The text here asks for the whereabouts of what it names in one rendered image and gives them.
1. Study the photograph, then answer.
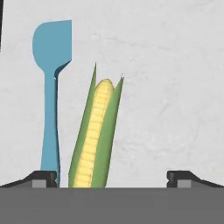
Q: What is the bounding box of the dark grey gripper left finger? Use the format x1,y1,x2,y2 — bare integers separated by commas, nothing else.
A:
0,170,58,189

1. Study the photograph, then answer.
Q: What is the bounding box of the blue spatula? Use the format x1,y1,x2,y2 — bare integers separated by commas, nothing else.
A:
31,19,73,189

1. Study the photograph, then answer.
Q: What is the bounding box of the corn cob with green husk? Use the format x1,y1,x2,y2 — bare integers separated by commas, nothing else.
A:
67,62,125,189

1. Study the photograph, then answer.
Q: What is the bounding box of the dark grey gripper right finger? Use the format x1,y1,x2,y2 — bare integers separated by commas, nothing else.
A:
166,170,224,189

